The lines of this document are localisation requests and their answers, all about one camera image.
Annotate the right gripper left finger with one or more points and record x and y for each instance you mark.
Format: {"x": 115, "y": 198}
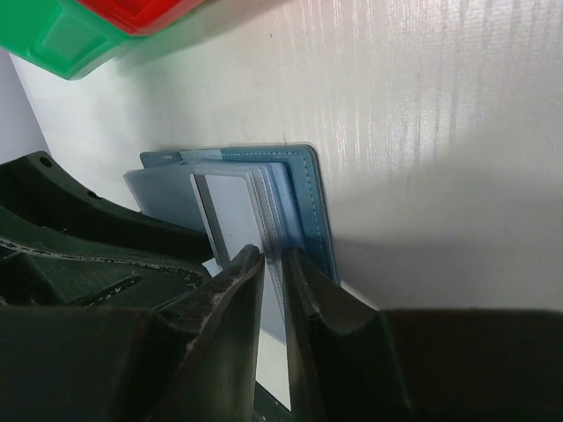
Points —
{"x": 214, "y": 380}

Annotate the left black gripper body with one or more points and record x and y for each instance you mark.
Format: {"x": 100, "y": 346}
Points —
{"x": 62, "y": 244}

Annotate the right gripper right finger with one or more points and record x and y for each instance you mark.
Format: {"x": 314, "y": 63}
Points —
{"x": 343, "y": 365}

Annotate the white card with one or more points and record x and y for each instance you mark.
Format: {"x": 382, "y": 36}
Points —
{"x": 239, "y": 218}

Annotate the blue leather card holder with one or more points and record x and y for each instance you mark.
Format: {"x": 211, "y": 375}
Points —
{"x": 285, "y": 179}

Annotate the green plastic bin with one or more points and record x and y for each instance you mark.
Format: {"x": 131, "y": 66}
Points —
{"x": 61, "y": 37}

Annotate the red plastic bin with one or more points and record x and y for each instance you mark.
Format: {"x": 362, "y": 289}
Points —
{"x": 141, "y": 17}

